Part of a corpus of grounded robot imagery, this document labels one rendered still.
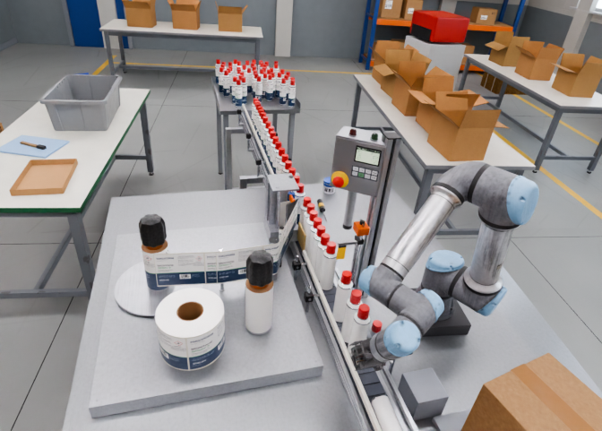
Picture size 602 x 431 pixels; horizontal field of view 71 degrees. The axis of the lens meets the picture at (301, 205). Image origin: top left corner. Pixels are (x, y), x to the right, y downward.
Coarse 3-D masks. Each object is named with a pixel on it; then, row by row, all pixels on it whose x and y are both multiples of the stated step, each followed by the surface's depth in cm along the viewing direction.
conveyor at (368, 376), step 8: (312, 280) 164; (336, 288) 161; (328, 296) 157; (328, 304) 154; (328, 320) 147; (344, 360) 134; (352, 360) 134; (368, 368) 132; (352, 376) 129; (360, 376) 129; (368, 376) 129; (376, 376) 129; (368, 384) 127; (376, 384) 127; (368, 392) 125; (376, 392) 125; (384, 392) 125; (360, 400) 122; (368, 416) 118
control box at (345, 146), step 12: (348, 132) 137; (360, 132) 138; (372, 132) 139; (336, 144) 136; (348, 144) 134; (360, 144) 133; (372, 144) 132; (384, 144) 131; (336, 156) 138; (348, 156) 136; (336, 168) 140; (348, 168) 138; (372, 168) 135; (348, 180) 140; (360, 180) 139; (360, 192) 141; (372, 192) 139
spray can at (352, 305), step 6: (354, 294) 130; (360, 294) 130; (348, 300) 133; (354, 300) 130; (360, 300) 131; (348, 306) 131; (354, 306) 131; (348, 312) 132; (354, 312) 131; (348, 318) 133; (342, 324) 138; (348, 324) 135; (342, 330) 138; (348, 330) 136; (342, 336) 139; (348, 336) 137
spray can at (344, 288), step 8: (344, 272) 138; (344, 280) 138; (344, 288) 138; (336, 296) 142; (344, 296) 140; (336, 304) 143; (344, 304) 142; (336, 312) 145; (344, 312) 144; (336, 320) 146
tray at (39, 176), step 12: (24, 168) 229; (36, 168) 236; (48, 168) 237; (60, 168) 238; (72, 168) 234; (24, 180) 225; (36, 180) 226; (48, 180) 227; (60, 180) 228; (12, 192) 211; (24, 192) 213; (36, 192) 214; (48, 192) 215; (60, 192) 217
